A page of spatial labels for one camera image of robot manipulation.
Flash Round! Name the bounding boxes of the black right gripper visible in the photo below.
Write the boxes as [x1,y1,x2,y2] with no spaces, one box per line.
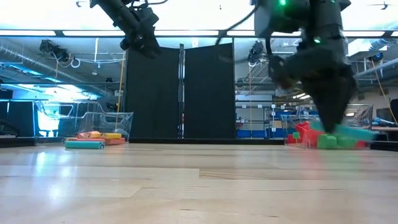
[267,30,358,134]

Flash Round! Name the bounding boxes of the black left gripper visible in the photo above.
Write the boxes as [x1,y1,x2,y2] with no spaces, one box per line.
[119,6,162,60]

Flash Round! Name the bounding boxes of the clear plastic bin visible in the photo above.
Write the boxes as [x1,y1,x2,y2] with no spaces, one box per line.
[33,100,134,144]
[281,104,374,149]

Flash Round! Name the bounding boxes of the teal long bar block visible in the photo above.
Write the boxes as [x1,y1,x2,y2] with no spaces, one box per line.
[310,121,379,142]
[64,141,106,150]

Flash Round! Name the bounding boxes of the black room divider panel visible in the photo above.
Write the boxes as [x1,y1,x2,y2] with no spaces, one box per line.
[183,42,236,139]
[124,42,181,139]

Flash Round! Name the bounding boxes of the black overhead frame beam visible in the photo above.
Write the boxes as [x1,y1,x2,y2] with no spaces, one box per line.
[0,29,398,39]

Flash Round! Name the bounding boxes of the yellow hanging cord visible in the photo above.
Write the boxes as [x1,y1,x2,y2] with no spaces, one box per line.
[116,51,127,114]

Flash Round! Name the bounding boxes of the black hanging ceiling camera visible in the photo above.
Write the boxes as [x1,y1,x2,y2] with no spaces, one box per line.
[247,40,269,65]
[39,39,72,63]

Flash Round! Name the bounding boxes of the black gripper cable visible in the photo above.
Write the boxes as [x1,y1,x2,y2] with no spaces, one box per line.
[216,0,271,60]

